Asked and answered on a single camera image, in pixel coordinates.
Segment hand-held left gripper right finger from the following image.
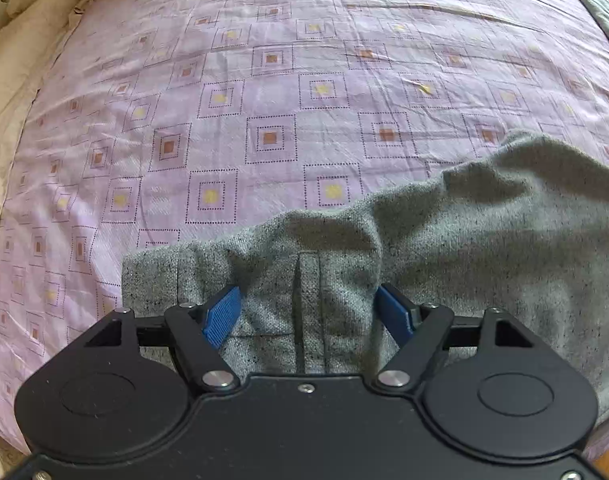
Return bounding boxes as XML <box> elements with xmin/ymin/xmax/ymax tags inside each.
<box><xmin>373</xmin><ymin>284</ymin><xmax>535</xmax><ymax>390</ymax></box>

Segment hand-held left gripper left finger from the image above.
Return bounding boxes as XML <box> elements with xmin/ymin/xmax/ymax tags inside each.
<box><xmin>83</xmin><ymin>284</ymin><xmax>243</xmax><ymax>394</ymax></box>

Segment heathered grey pants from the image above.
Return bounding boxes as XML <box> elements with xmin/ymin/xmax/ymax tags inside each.
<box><xmin>121</xmin><ymin>130</ymin><xmax>609</xmax><ymax>427</ymax></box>

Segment purple square-patterned bed sheet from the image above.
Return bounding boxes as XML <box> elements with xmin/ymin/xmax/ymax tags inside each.
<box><xmin>0</xmin><ymin>0</ymin><xmax>609</xmax><ymax>461</ymax></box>

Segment beige blanket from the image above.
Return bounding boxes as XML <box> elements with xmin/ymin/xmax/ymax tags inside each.
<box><xmin>0</xmin><ymin>0</ymin><xmax>609</xmax><ymax>283</ymax></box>

